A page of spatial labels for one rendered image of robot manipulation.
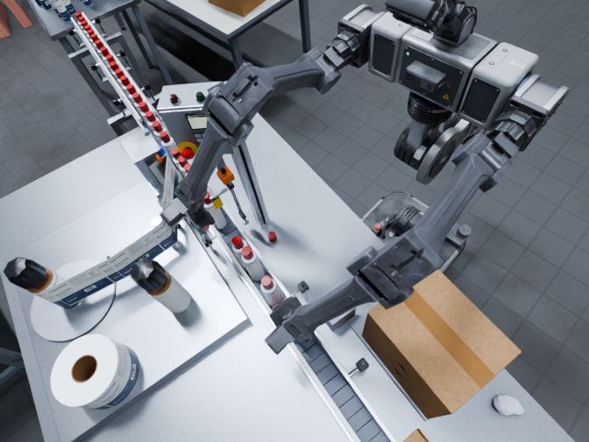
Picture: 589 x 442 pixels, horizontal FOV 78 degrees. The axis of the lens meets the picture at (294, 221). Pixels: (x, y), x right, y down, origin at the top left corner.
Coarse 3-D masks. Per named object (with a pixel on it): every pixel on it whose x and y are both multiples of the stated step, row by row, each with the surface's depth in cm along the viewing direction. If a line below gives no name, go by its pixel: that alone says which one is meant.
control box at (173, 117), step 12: (180, 84) 100; (192, 84) 99; (204, 84) 99; (168, 96) 97; (180, 96) 97; (192, 96) 97; (168, 108) 95; (180, 108) 95; (192, 108) 95; (168, 120) 98; (180, 120) 98; (180, 132) 102; (192, 132) 102; (180, 144) 106; (192, 144) 106
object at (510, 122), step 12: (516, 96) 81; (504, 108) 83; (516, 108) 81; (528, 108) 79; (540, 108) 78; (504, 120) 82; (516, 120) 80; (528, 120) 80; (540, 120) 79; (492, 132) 82; (504, 132) 80; (516, 132) 79; (528, 132) 80; (516, 144) 80; (528, 144) 85
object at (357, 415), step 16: (224, 240) 142; (256, 288) 131; (304, 352) 118; (320, 352) 118; (320, 368) 115; (336, 368) 115; (336, 384) 112; (336, 400) 110; (352, 400) 110; (352, 416) 108; (368, 416) 107; (368, 432) 105; (384, 432) 105
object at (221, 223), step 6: (204, 198) 128; (204, 204) 131; (210, 204) 131; (210, 210) 133; (216, 210) 135; (216, 216) 137; (222, 216) 140; (216, 222) 140; (222, 222) 142; (216, 228) 144; (222, 228) 144
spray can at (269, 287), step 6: (264, 276) 111; (264, 282) 110; (270, 282) 110; (276, 282) 114; (264, 288) 112; (270, 288) 112; (276, 288) 113; (264, 294) 115; (270, 294) 113; (276, 294) 116; (270, 300) 118; (276, 300) 119; (282, 300) 126; (270, 306) 126
